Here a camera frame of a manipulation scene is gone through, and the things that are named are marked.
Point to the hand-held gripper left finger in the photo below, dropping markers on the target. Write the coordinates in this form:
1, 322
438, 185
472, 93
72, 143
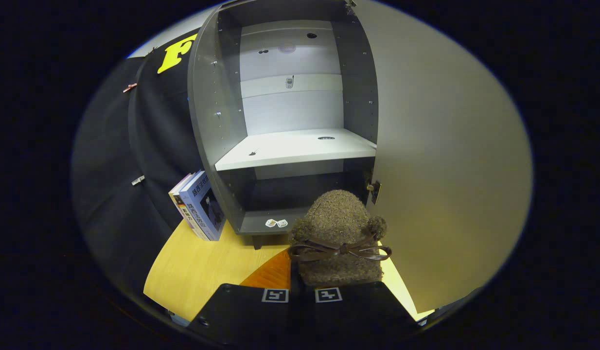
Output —
241, 311

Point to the brown fuzzy shoe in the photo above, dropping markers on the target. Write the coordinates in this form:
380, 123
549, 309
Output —
336, 218

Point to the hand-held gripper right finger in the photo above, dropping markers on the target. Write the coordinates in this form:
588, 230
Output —
358, 311

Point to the grey shoe cabinet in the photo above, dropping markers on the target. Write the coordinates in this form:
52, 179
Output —
290, 146

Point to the white cloth clip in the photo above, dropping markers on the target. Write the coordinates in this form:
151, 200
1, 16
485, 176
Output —
138, 180

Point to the white book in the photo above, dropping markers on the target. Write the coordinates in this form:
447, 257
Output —
183, 209

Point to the black backdrop cloth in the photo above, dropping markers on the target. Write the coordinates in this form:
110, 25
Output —
110, 170

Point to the blue book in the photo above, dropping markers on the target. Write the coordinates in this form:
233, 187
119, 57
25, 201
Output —
205, 204

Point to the pink cloth clip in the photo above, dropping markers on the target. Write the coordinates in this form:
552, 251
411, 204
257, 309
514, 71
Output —
130, 87

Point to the beige shoe cabinet door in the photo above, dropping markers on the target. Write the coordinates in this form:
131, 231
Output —
450, 146

